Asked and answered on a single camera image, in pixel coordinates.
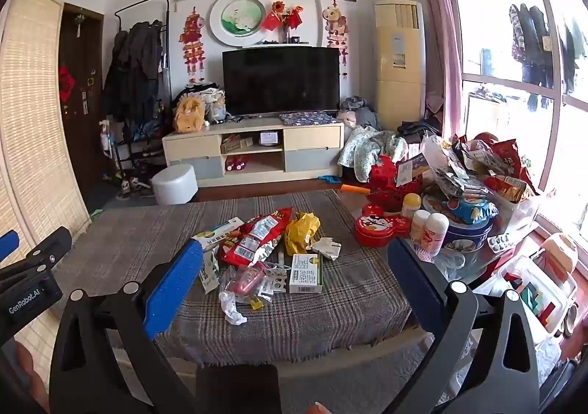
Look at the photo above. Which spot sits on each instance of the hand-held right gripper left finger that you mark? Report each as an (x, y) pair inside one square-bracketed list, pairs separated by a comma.
[(172, 290)]

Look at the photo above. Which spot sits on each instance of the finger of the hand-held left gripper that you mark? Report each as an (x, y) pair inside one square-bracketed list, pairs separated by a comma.
[(9, 244), (46, 253)]

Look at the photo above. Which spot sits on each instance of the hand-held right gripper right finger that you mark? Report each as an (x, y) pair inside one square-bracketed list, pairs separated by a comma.
[(413, 290)]

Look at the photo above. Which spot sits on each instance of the small green white carton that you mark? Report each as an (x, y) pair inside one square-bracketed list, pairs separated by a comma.
[(210, 274)]

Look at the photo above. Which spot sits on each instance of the white tissue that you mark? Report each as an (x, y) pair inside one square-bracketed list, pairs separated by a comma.
[(232, 310)]

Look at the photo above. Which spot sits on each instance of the long white green box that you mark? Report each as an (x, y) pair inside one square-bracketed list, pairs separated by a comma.
[(216, 232)]

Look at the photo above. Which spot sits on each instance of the clear plastic wrapper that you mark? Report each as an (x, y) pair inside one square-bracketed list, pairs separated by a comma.
[(246, 280)]

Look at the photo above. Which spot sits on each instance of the torn white carton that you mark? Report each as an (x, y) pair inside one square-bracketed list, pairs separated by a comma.
[(327, 248)]

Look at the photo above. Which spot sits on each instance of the red snack packet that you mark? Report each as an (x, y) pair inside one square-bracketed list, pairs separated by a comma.
[(257, 234)]

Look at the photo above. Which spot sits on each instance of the white green medicine box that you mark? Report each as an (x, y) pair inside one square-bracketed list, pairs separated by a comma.
[(305, 276)]

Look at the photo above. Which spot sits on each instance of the grey waste bin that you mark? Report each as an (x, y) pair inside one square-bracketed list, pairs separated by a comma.
[(239, 391)]

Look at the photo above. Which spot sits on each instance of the yellow bag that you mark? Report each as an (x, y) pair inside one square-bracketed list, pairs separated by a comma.
[(301, 232)]

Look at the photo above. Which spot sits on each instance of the person's left hand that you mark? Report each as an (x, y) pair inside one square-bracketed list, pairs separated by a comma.
[(32, 372)]

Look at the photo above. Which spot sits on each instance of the white bottle red label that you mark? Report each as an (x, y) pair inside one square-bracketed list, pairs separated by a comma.
[(435, 234)]

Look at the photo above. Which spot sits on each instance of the small white bottle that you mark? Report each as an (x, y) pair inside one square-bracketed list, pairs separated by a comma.
[(419, 225)]

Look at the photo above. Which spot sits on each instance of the round blue cookie tin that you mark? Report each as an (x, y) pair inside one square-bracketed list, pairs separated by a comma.
[(464, 237)]

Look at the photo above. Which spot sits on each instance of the yellow lid bottle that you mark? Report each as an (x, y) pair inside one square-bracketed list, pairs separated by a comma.
[(411, 205)]

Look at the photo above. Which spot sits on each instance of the pill blister pack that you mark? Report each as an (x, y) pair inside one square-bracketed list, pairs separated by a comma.
[(500, 243)]

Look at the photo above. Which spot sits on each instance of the blue snack bag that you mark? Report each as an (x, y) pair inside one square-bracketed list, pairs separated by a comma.
[(473, 209)]

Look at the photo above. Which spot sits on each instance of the white round stool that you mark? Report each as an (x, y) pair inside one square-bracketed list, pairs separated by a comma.
[(175, 184)]

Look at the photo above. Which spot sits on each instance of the red openwork basket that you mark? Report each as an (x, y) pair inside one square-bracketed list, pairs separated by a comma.
[(386, 184)]

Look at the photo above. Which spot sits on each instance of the brown wooden door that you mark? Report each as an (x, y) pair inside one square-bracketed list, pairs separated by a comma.
[(76, 143)]

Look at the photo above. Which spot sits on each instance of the clear box of coloured blocks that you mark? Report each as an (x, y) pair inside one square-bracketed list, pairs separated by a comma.
[(528, 299)]

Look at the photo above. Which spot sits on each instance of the bamboo blind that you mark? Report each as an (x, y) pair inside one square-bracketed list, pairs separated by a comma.
[(32, 120)]

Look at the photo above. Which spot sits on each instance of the pile of shoes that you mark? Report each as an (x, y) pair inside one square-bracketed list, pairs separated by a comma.
[(138, 166)]

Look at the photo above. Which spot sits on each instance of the clear plastic storage tub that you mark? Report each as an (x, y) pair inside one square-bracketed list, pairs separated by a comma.
[(519, 216)]

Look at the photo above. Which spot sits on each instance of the white plastic jug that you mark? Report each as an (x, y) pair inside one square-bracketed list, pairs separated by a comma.
[(106, 138)]

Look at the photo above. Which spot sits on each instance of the blue plastic toy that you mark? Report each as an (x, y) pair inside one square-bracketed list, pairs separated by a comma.
[(330, 177)]

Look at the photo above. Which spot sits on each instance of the pile of snack packets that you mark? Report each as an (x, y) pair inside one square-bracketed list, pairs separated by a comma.
[(477, 161)]

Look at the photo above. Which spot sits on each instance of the cream plastic container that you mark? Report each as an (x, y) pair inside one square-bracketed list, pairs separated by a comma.
[(558, 253)]

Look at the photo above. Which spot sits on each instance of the pale floral garment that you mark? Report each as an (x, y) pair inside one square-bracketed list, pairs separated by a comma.
[(367, 145)]

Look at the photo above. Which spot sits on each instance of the cardboard box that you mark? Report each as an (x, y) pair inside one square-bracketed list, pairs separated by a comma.
[(236, 143)]

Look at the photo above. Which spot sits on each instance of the dark folded clothes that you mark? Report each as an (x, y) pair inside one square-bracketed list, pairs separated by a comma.
[(418, 129)]

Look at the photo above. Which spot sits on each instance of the red diamond door sticker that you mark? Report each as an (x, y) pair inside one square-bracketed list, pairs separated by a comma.
[(66, 84)]

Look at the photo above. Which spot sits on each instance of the small white device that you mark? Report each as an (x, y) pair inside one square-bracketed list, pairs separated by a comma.
[(270, 138)]

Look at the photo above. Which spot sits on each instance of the pile of grey clothes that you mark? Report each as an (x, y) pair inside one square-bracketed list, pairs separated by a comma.
[(363, 113)]

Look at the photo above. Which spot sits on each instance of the cream television cabinet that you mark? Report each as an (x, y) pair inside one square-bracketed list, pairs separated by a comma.
[(312, 136)]

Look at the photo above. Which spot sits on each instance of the pale stuffed toy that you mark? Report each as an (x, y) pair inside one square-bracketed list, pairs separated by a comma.
[(217, 109)]

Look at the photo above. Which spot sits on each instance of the blue patterned cloth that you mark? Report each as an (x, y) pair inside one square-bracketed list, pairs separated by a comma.
[(308, 118)]

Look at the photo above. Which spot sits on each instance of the cream standing air conditioner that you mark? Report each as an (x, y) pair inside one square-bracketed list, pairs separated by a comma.
[(397, 87)]

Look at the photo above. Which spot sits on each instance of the dark hanging coats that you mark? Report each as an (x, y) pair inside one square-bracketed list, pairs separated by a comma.
[(138, 69)]

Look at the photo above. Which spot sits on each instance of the large window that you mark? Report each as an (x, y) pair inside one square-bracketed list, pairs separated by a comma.
[(505, 74)]

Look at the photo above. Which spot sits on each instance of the black flat television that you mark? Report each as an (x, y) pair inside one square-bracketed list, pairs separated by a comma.
[(280, 78)]

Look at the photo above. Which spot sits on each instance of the red hanging ornament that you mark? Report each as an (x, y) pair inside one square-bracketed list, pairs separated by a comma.
[(193, 41)]

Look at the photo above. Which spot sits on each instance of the pink curtain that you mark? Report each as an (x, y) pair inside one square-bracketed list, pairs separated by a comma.
[(436, 28)]

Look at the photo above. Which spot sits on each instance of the black coat rack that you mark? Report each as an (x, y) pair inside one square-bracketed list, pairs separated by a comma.
[(166, 14)]

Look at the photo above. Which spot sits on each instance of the hanging ornament with animal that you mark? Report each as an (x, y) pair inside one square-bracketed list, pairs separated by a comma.
[(335, 28)]

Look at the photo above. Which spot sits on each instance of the dark jackets behind window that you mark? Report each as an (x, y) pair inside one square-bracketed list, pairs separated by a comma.
[(528, 32)]

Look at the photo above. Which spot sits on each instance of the red orange flower decoration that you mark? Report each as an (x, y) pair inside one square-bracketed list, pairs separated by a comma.
[(285, 16)]

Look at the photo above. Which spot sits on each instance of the round white wall decoration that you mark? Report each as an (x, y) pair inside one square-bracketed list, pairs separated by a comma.
[(239, 18)]

